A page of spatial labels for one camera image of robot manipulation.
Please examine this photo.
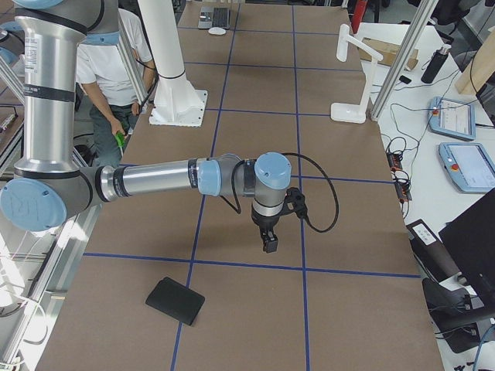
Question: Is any grey laptop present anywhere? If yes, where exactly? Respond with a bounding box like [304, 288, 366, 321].
[197, 6, 231, 29]

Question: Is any red fire extinguisher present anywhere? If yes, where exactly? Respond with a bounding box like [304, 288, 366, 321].
[351, 0, 367, 34]

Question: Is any black monitor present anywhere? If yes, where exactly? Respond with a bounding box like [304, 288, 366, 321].
[440, 190, 494, 304]

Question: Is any black mouse pad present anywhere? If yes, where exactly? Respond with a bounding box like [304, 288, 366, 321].
[145, 277, 205, 325]

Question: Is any upper teach pendant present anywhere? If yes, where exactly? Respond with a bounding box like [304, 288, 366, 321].
[428, 97, 476, 141]

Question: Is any teach pendant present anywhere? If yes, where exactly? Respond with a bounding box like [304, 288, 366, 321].
[428, 97, 476, 141]
[438, 142, 494, 193]

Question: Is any person in white shirt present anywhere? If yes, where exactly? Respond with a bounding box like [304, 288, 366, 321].
[75, 8, 158, 169]

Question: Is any aluminium frame post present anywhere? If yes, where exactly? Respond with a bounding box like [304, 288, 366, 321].
[370, 0, 439, 121]

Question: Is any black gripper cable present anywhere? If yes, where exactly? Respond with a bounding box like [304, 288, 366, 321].
[231, 152, 340, 233]

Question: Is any white desk lamp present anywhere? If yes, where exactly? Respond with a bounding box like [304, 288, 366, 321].
[329, 23, 384, 124]

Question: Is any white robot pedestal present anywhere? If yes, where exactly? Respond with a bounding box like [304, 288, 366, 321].
[138, 0, 208, 128]

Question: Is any black power strip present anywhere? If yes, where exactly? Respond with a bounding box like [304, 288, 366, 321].
[387, 151, 411, 203]

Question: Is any white computer mouse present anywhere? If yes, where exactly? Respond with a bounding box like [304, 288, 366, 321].
[208, 27, 227, 36]

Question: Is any black water bottle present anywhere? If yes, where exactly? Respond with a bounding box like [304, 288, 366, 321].
[421, 44, 452, 83]

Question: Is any cardboard box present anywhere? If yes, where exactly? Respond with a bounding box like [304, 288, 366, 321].
[362, 38, 418, 71]

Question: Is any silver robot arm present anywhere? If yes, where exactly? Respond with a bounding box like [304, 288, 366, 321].
[1, 1, 292, 253]

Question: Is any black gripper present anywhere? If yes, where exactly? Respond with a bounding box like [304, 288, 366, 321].
[251, 210, 280, 253]

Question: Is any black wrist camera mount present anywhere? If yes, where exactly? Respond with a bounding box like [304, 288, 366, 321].
[280, 187, 308, 220]

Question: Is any lower teach pendant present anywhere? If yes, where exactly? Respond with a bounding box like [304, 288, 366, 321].
[438, 142, 494, 193]

